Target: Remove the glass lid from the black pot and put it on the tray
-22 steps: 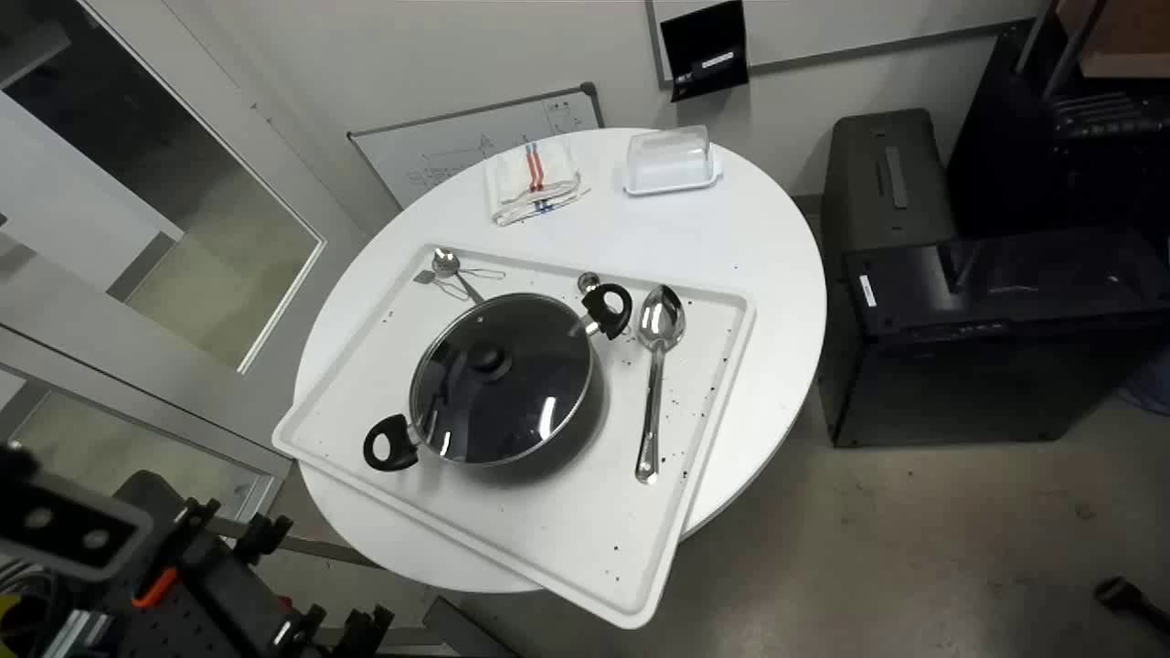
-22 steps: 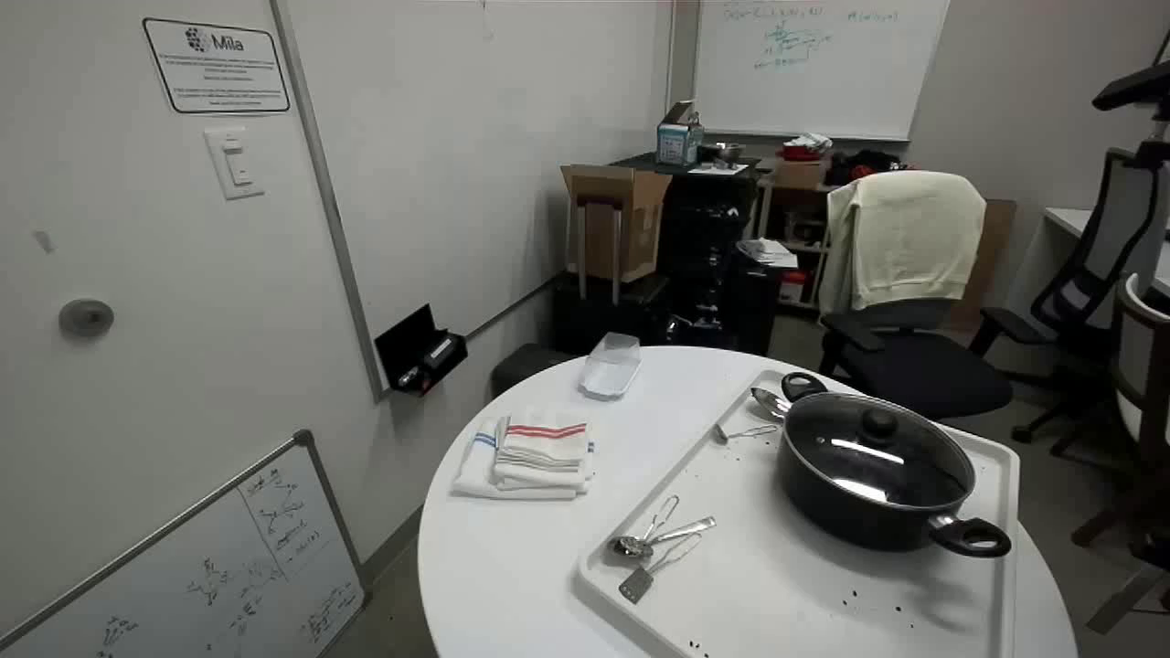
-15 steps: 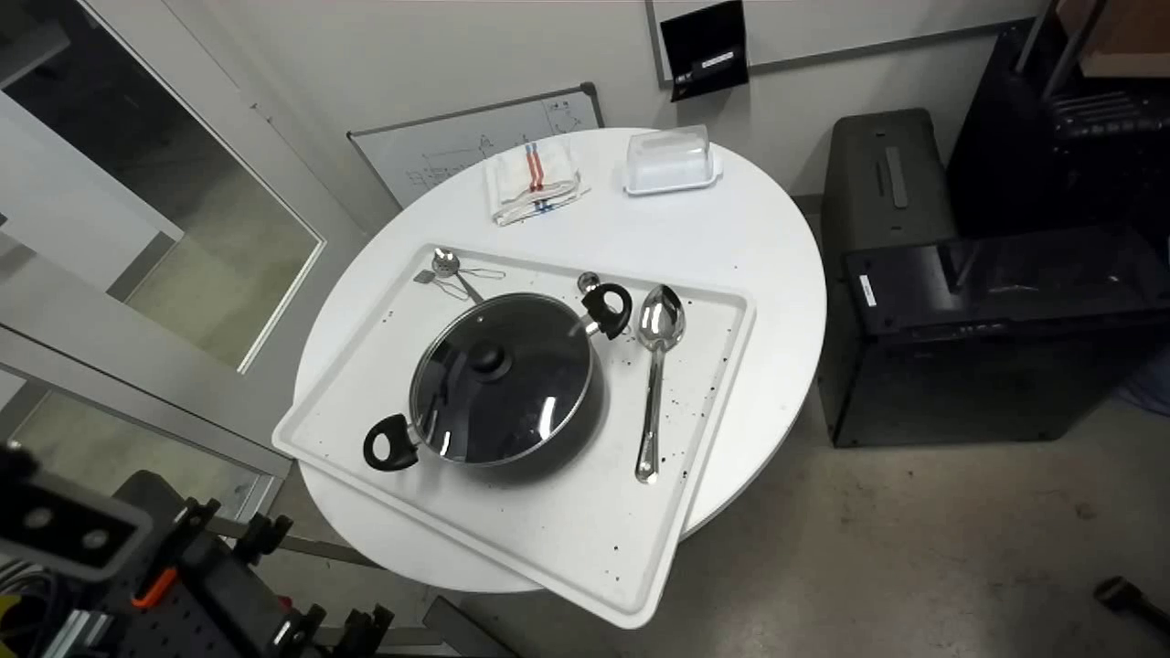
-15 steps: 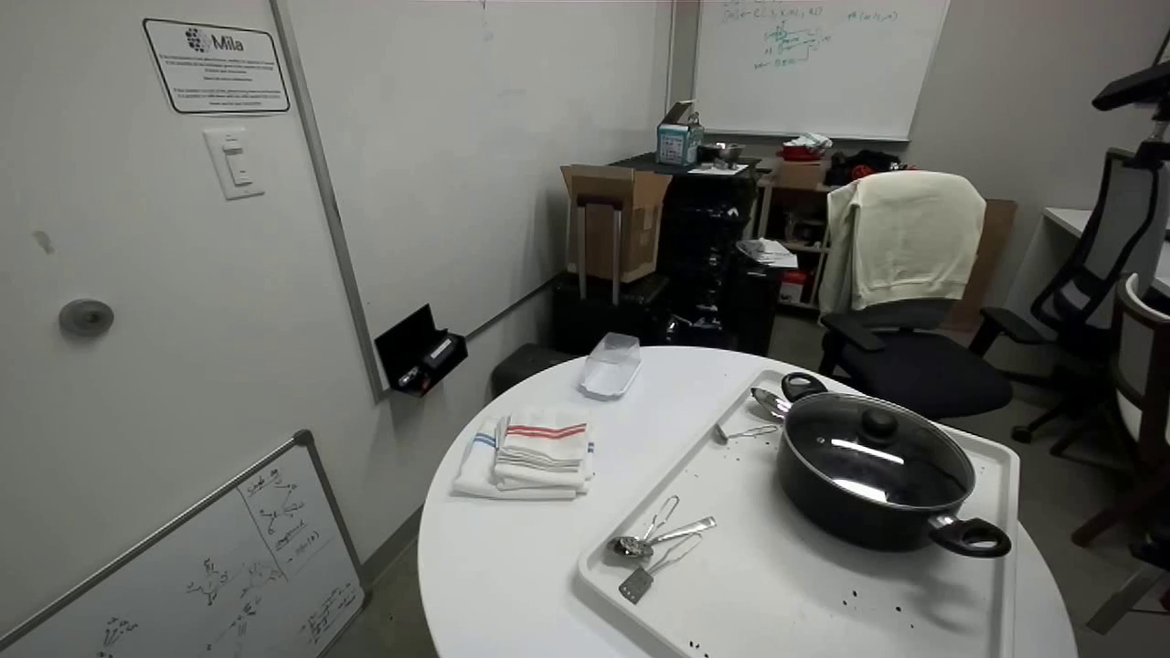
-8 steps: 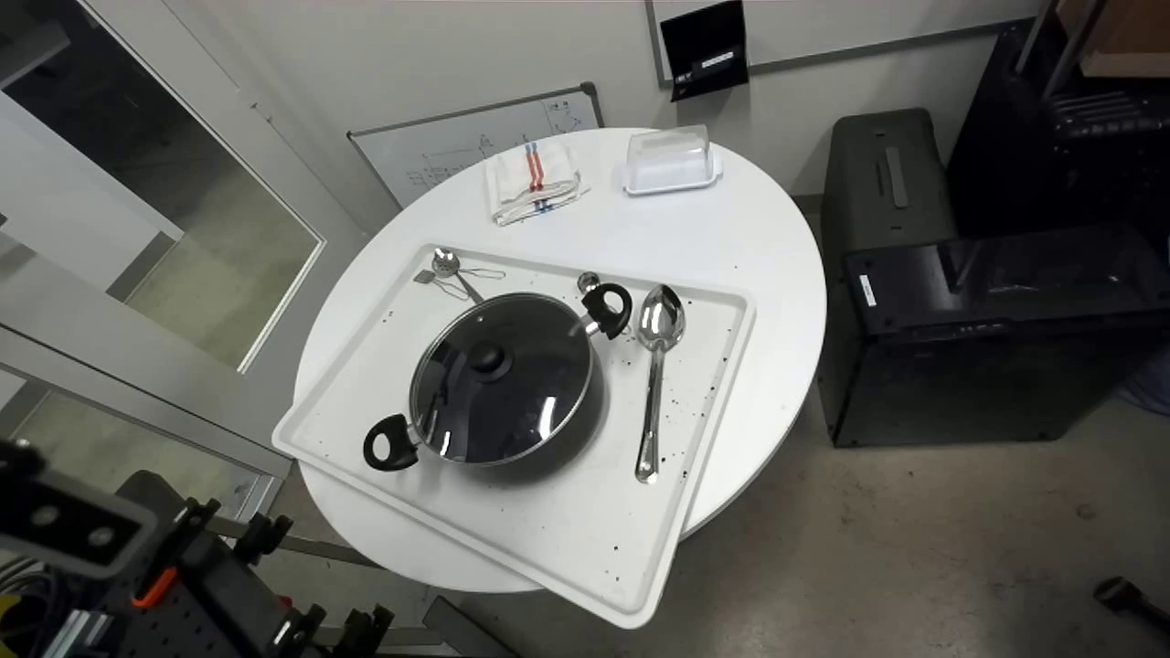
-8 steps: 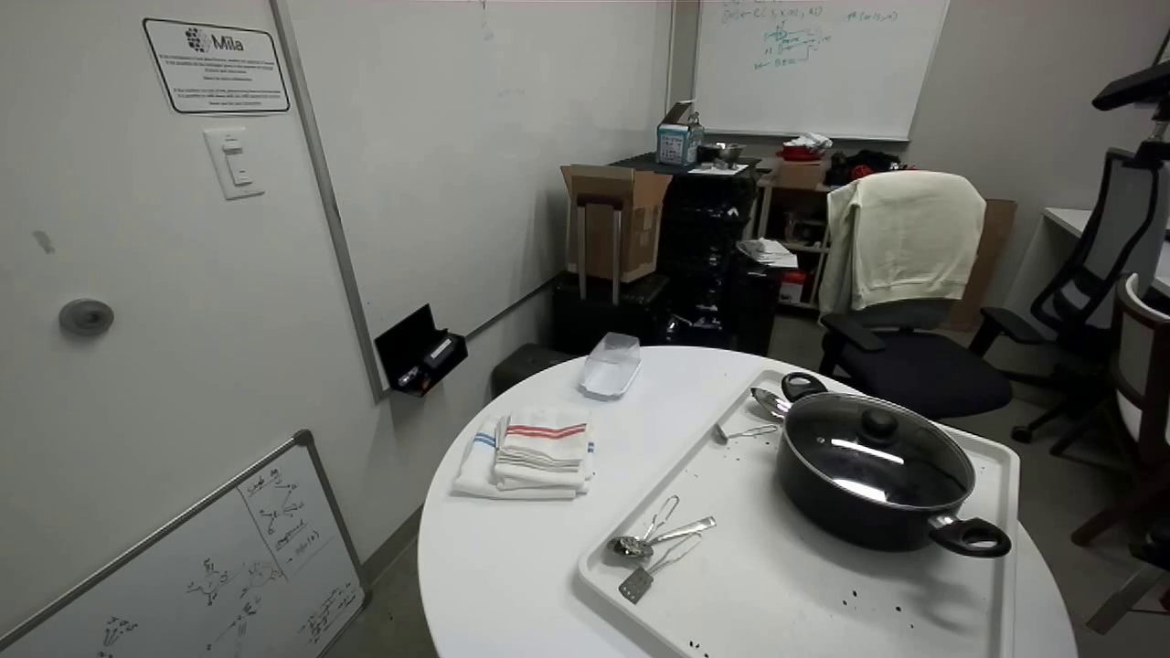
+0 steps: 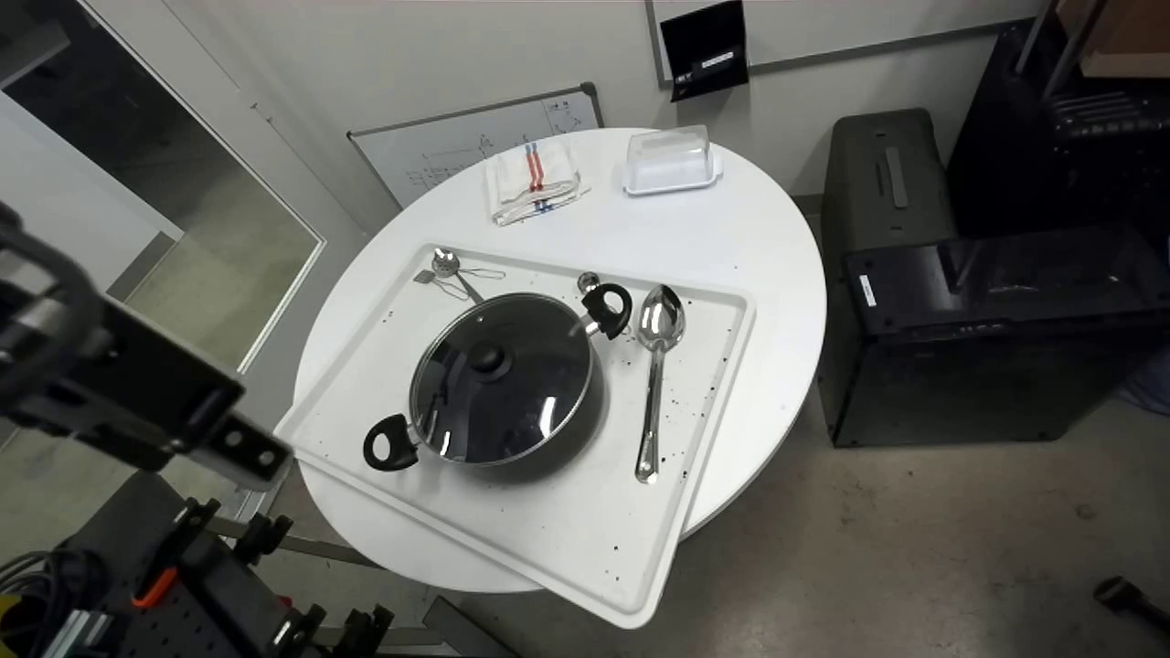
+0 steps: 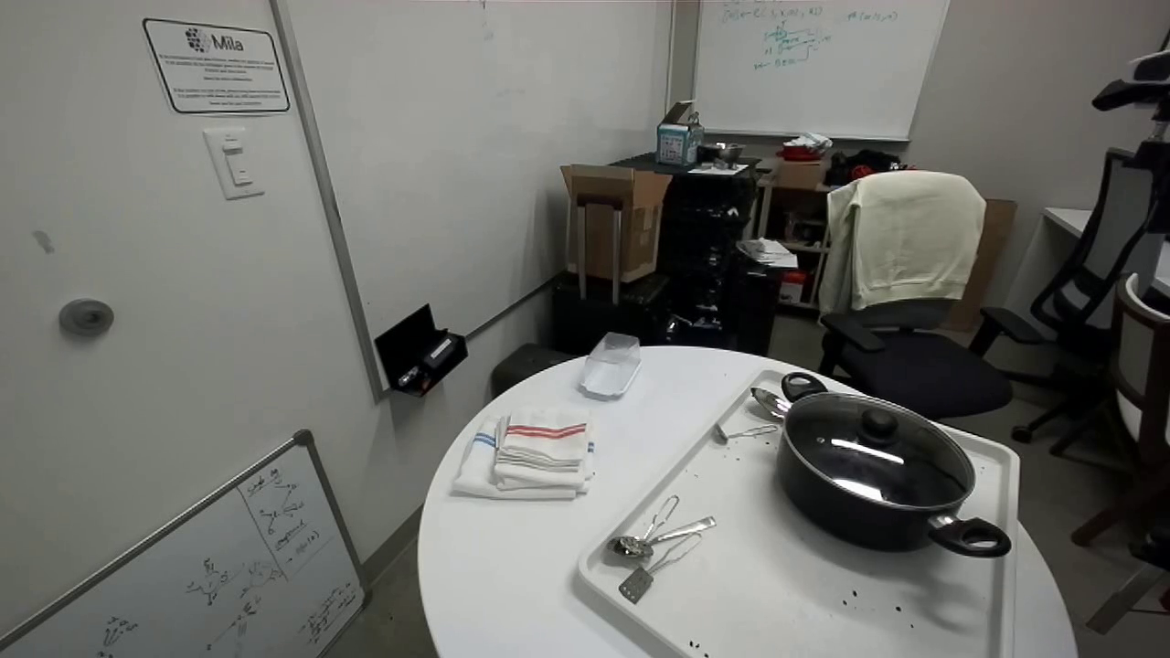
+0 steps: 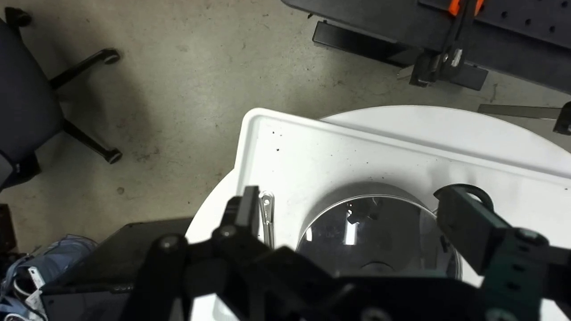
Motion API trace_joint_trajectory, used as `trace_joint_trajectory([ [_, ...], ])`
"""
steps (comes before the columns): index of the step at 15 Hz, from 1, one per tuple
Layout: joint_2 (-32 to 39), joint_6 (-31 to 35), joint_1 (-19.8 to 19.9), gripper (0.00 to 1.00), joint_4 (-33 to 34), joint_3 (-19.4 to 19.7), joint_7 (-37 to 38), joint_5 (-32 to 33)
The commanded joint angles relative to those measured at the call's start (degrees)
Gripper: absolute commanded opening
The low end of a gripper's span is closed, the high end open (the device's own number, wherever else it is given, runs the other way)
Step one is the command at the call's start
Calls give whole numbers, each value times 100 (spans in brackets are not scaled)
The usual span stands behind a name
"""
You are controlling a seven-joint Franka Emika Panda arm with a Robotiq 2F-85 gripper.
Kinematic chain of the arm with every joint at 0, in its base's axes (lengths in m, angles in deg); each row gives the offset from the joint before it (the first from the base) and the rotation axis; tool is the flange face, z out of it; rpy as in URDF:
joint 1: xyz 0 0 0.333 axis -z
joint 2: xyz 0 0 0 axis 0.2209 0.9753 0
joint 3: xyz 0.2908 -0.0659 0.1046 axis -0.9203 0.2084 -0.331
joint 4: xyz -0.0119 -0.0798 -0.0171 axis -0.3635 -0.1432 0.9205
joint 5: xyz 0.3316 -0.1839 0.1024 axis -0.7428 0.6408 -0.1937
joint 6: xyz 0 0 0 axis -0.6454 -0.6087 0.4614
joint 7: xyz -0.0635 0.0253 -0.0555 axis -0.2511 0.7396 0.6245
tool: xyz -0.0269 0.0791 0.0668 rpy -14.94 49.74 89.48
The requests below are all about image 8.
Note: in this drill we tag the glass pot lid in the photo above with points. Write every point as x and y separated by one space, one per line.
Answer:
855 458

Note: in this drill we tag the white light switch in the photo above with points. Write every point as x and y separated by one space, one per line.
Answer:
232 164

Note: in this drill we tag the small leaning whiteboard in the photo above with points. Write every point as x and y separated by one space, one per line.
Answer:
232 572

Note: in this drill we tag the blank wall whiteboard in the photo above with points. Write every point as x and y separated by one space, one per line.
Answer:
462 157

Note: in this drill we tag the cardboard box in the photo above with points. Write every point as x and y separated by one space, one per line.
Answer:
634 219

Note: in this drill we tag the black floor case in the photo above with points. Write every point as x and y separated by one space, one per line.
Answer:
607 321

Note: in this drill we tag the brown cardboard sheet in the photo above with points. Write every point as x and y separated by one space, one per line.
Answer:
995 259

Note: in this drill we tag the metal spoon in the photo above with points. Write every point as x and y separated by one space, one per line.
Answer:
659 538

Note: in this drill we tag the black whiteboard eraser holder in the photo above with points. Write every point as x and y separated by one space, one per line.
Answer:
416 349

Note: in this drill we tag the blue tissue box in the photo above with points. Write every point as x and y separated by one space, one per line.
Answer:
679 139

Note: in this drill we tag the wall whiteboard with writing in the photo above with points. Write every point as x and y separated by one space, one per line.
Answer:
817 74

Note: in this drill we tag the black mesh office chair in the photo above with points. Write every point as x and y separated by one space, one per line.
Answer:
1092 259

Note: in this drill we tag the wooden shelf unit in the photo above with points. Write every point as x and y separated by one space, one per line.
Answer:
797 202

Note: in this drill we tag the white wall sign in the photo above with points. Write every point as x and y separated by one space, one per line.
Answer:
222 67

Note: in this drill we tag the clear plastic container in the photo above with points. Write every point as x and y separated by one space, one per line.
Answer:
607 368

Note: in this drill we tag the black cabinet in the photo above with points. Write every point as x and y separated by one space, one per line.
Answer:
716 241

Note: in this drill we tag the white papers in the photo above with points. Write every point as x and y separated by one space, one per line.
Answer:
769 253

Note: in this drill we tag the red item on shelf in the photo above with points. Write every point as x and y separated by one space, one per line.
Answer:
806 147

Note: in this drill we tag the round grey wall bumper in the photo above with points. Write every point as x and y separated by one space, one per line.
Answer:
86 319

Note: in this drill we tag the cream towel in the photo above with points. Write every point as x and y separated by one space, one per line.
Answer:
907 239

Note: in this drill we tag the black bag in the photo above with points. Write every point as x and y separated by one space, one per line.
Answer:
863 164

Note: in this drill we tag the white plastic tray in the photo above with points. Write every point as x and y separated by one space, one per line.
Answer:
779 587

